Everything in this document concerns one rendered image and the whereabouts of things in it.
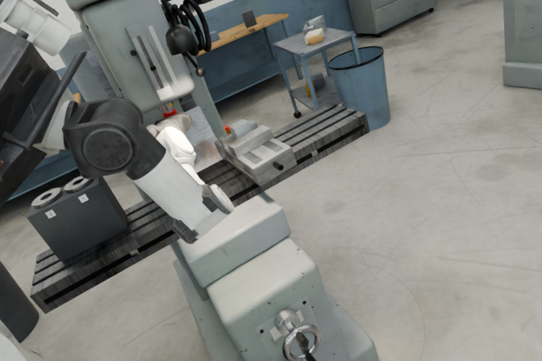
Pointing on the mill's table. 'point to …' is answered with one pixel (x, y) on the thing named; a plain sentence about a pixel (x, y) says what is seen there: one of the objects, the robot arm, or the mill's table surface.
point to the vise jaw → (250, 141)
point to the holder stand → (77, 216)
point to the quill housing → (112, 8)
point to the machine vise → (258, 158)
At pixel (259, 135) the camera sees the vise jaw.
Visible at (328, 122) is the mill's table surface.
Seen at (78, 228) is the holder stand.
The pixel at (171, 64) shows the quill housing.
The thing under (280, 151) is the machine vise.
